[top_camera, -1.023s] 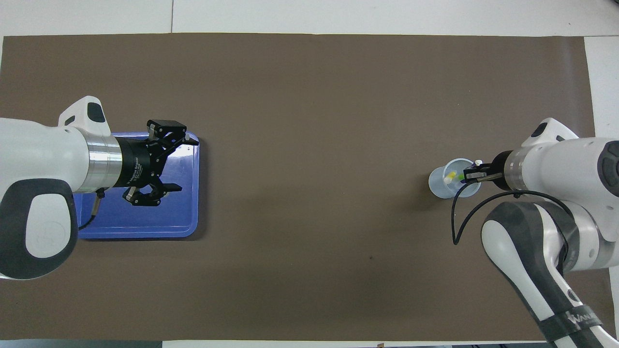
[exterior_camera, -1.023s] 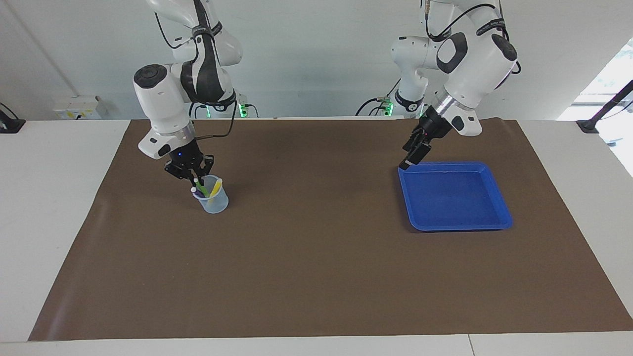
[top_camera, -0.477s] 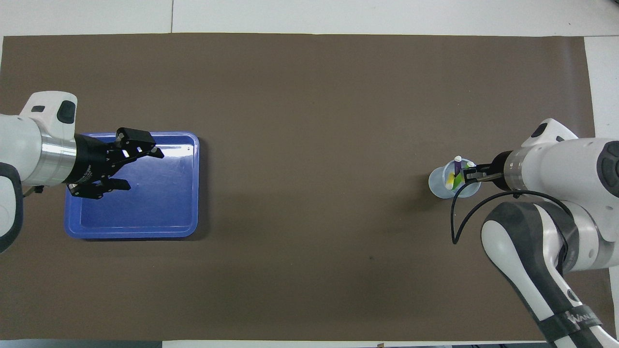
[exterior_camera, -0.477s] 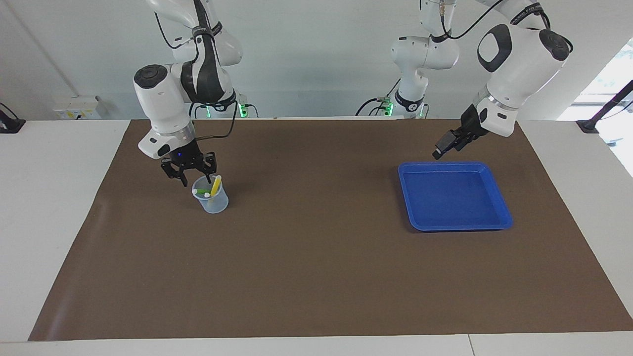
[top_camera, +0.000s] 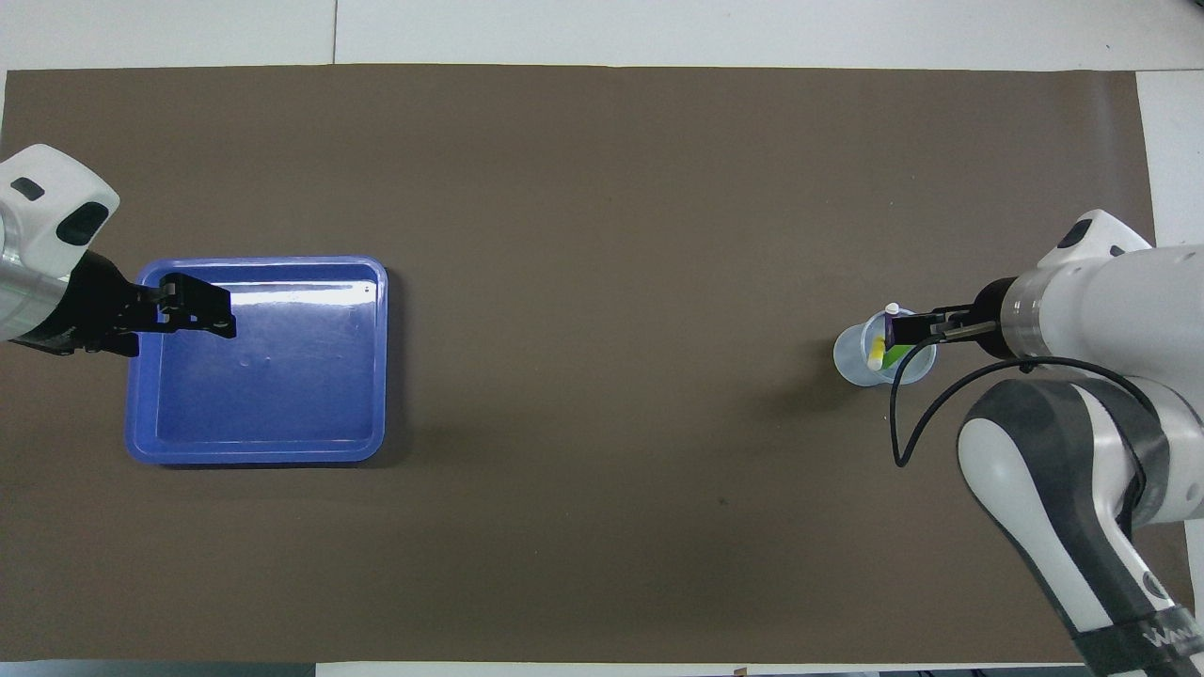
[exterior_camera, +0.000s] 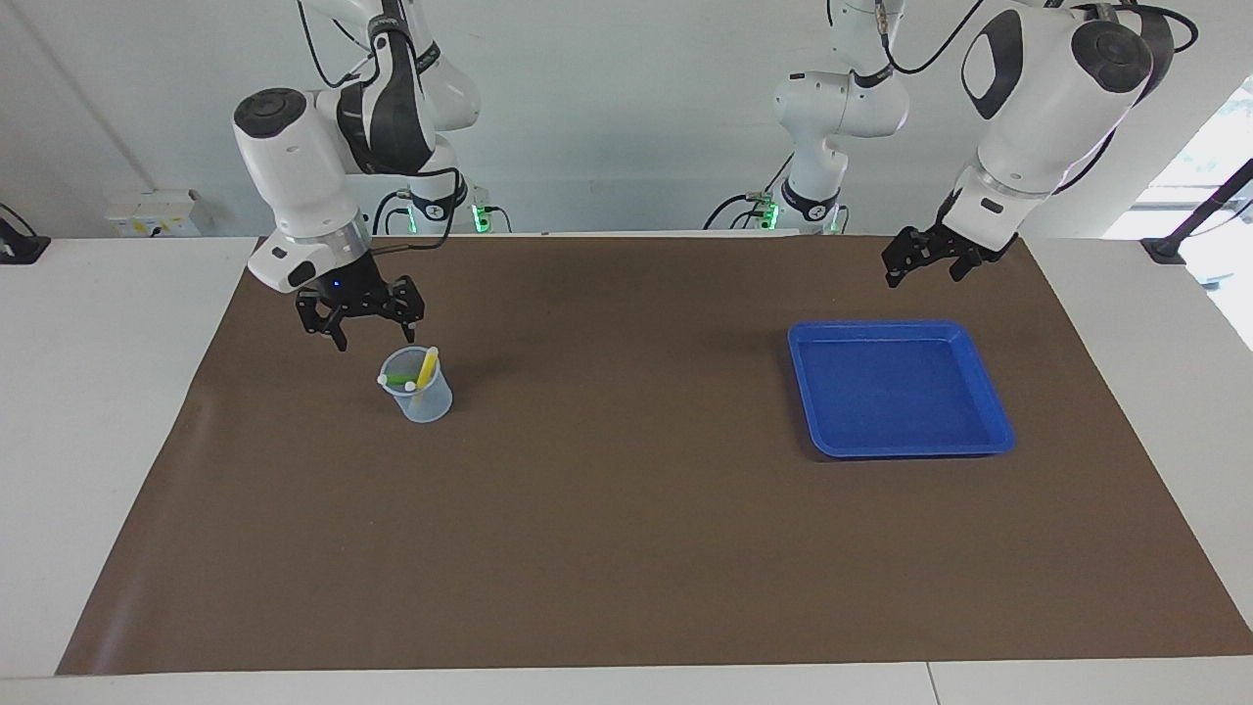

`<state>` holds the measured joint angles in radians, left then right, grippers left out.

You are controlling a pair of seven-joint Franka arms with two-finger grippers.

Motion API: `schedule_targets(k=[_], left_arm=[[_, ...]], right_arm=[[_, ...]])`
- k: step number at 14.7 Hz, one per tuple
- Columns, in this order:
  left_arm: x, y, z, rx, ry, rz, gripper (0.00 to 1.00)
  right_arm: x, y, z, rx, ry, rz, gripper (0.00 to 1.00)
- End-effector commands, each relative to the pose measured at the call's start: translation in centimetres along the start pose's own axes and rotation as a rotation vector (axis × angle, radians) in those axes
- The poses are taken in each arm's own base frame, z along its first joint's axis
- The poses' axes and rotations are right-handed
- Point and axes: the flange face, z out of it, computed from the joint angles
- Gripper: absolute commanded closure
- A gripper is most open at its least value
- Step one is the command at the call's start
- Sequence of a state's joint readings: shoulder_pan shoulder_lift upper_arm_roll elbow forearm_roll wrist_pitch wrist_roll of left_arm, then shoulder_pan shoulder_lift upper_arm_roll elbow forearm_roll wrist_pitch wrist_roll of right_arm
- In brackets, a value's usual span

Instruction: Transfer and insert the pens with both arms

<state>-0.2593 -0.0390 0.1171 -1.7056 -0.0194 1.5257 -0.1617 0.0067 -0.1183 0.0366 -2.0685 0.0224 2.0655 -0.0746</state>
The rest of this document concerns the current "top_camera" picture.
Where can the green marker pen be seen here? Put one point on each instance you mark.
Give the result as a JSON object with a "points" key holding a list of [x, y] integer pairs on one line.
{"points": [[895, 355]]}

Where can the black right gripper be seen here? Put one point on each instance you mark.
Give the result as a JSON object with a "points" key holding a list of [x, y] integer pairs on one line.
{"points": [[990, 315]]}

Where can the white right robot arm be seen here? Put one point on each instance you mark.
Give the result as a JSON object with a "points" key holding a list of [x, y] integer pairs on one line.
{"points": [[1110, 301]]}

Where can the purple marker pen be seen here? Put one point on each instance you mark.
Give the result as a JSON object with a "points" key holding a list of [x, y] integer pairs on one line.
{"points": [[891, 310]]}

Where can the blue plastic tray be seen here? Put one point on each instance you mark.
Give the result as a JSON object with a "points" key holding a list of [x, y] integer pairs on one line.
{"points": [[282, 395]]}

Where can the yellow marker pen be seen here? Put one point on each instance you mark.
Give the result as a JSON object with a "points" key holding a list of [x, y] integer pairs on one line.
{"points": [[876, 355]]}

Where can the translucent plastic cup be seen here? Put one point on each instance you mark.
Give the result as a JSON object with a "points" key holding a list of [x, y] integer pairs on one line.
{"points": [[851, 362]]}

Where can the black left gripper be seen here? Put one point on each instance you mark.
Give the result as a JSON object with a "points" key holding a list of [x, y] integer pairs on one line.
{"points": [[94, 315]]}

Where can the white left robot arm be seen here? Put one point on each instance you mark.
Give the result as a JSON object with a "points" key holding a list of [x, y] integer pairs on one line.
{"points": [[42, 226]]}

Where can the brown table mat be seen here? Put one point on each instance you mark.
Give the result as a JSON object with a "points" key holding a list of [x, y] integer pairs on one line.
{"points": [[602, 188]]}

